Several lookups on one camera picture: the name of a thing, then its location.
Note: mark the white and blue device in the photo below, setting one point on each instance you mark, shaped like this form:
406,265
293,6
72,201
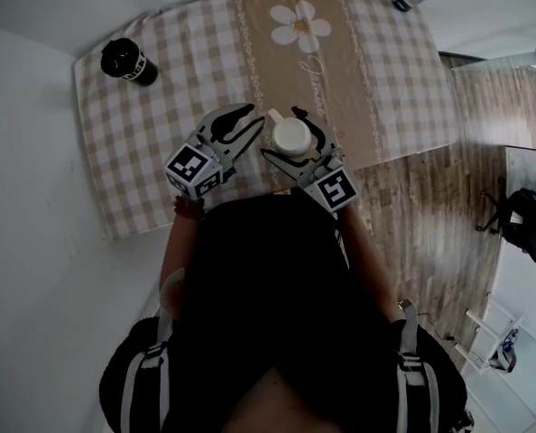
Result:
506,352

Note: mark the white cup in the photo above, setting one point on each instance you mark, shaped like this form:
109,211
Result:
290,135

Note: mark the white desk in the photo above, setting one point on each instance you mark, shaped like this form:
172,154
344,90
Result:
529,287

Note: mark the black office chair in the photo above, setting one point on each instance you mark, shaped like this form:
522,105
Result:
527,223

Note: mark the black and white item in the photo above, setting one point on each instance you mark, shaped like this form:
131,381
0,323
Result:
465,422

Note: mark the person's left forearm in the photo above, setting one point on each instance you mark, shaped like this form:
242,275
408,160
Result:
178,251

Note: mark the person's right forearm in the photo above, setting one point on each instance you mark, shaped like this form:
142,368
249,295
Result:
369,264

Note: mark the person's torso in black clothing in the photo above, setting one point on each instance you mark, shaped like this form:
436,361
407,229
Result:
272,309

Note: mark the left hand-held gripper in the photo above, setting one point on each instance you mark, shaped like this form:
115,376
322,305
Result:
187,165

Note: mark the black tumbler bottle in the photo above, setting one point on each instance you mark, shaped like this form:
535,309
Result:
128,63

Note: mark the checked beige flower tablecloth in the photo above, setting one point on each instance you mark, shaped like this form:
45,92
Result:
159,115

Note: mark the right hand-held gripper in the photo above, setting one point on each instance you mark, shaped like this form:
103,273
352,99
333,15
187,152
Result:
335,190

